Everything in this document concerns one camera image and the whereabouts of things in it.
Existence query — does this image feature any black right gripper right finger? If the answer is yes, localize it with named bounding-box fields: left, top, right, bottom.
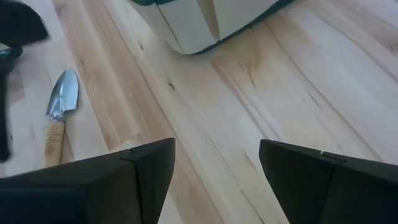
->
left=259, top=139, right=398, bottom=224

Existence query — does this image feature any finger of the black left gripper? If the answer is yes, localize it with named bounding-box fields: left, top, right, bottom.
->
left=0, top=0, right=50, bottom=48
left=0, top=58, right=12, bottom=163

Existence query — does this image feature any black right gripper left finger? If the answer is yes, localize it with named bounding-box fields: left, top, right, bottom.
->
left=0, top=138, right=176, bottom=224

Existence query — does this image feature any narrow trowel with wooden handle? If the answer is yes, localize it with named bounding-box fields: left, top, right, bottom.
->
left=44, top=68, right=80, bottom=169

